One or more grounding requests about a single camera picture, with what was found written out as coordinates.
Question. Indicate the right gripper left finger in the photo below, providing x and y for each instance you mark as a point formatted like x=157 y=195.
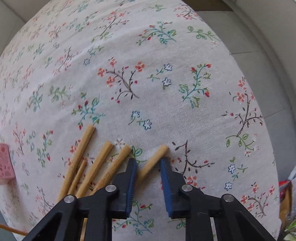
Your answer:
x=117 y=197

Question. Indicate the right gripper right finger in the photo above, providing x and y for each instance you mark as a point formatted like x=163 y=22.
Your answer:
x=181 y=199

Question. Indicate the bamboo chopstick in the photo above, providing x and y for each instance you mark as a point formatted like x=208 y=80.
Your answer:
x=113 y=168
x=77 y=177
x=152 y=161
x=101 y=157
x=87 y=134

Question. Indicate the snack bags on floor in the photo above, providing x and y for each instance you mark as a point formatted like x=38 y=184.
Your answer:
x=287 y=208

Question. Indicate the pink perforated utensil basket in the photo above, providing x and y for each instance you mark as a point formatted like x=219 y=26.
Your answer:
x=6 y=168

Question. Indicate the floral tablecloth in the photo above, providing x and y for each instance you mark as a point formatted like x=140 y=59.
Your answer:
x=144 y=74

